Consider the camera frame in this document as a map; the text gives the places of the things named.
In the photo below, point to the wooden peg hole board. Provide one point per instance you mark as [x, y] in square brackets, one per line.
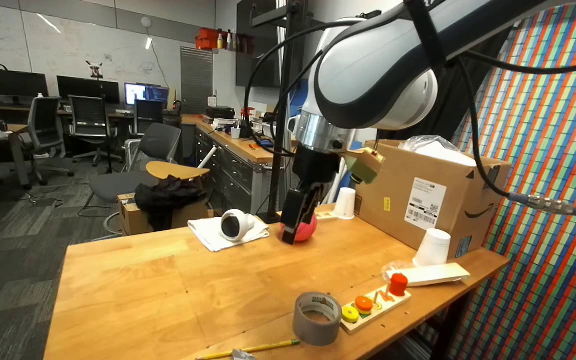
[327, 212]

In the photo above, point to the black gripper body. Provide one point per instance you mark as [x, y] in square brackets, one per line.
[317, 171]

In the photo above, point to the white cloth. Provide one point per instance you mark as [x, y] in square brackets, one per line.
[208, 236]

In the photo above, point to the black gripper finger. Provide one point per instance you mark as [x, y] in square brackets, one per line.
[313, 203]
[293, 217]

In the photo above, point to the clear plastic bag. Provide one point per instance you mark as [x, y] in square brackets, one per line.
[440, 149]

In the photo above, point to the crumpled foil piece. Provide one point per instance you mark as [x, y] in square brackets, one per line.
[243, 355]

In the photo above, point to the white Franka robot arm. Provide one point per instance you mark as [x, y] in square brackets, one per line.
[381, 72]

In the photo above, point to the grey office chair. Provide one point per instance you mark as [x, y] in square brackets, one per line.
[149, 151]

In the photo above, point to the grey duct tape roll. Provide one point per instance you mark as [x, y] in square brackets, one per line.
[317, 335]

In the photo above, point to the black office chair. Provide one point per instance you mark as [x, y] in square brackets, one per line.
[91, 120]
[47, 130]

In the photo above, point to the red storage bins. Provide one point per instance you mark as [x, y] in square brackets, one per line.
[211, 39]

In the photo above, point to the wooden workbench with drawers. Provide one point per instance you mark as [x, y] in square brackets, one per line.
[234, 167]

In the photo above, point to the black camera stand pole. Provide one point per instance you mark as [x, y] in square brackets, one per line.
[280, 120]

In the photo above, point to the red stacking cylinder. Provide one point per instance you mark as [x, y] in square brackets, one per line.
[399, 284]

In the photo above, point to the black hanging cloth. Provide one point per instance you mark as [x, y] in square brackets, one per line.
[448, 120]

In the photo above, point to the yellow pencil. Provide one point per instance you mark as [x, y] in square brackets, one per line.
[261, 346]

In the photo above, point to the dark computer monitor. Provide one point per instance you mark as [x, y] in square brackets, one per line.
[8, 83]
[89, 88]

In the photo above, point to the round wooden stool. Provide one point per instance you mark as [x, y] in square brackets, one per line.
[174, 171]

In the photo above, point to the blue board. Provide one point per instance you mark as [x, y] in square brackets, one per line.
[299, 100]

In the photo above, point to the small cardboard box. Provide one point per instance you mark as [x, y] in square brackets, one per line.
[130, 217]

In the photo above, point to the lit computer monitor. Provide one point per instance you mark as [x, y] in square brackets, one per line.
[144, 95]

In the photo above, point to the multicolour woven wall panel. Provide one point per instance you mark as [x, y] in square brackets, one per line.
[555, 281]

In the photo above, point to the large cardboard shipping box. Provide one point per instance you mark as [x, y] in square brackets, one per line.
[434, 193]

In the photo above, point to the white paper cup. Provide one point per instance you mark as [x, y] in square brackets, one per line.
[345, 203]
[432, 249]

